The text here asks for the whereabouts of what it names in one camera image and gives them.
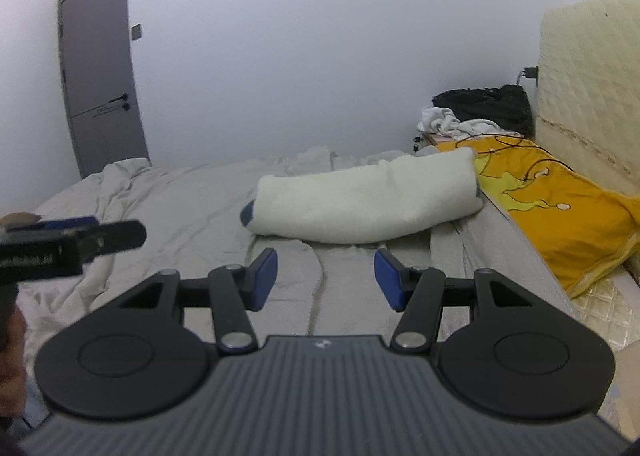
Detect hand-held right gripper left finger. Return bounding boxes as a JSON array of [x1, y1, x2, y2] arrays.
[[117, 247, 279, 352]]

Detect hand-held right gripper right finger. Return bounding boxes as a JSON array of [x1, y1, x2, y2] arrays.
[[374, 247, 533, 352]]

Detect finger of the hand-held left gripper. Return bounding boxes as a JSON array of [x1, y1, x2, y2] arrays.
[[80, 219, 148, 263], [37, 216, 100, 233]]

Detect white fleece garment blue cuffs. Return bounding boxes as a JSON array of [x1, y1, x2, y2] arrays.
[[240, 146, 485, 244]]

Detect person's left hand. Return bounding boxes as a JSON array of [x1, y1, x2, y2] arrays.
[[0, 310, 28, 402]]

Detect grey bed sheet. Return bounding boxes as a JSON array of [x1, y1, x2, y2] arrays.
[[15, 146, 581, 367]]

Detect wooden nightstand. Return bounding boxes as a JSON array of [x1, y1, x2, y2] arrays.
[[421, 132, 456, 153]]

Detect grey door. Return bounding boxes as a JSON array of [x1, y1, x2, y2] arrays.
[[57, 0, 151, 180]]

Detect white crumpled clothing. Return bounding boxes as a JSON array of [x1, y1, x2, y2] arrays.
[[417, 106, 523, 139]]

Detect yellow printed pillow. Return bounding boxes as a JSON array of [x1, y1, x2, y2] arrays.
[[435, 136, 640, 299]]

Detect black clothing pile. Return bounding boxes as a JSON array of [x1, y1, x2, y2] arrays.
[[432, 84, 533, 137]]

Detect cream quilted mattress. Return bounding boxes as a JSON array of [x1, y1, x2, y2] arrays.
[[570, 266, 640, 437]]

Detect cream quilted headboard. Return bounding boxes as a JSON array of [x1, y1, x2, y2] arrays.
[[535, 0, 640, 197]]

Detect black cable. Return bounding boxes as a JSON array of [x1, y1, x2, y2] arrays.
[[452, 133, 576, 182]]

